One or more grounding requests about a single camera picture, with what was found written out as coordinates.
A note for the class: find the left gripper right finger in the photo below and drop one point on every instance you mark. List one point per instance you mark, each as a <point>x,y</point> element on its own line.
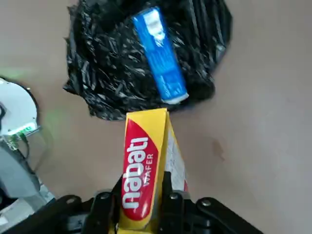
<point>180,214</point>

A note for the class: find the blue cookie box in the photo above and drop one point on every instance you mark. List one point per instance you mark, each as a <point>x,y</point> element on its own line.
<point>161,56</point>

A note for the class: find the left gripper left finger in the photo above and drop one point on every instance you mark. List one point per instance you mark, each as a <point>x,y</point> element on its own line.
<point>102,214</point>

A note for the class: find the black plastic bag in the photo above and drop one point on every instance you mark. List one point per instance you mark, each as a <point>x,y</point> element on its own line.
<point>102,61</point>

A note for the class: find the yellow wafer box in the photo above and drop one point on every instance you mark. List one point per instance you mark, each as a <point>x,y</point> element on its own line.
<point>141,158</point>

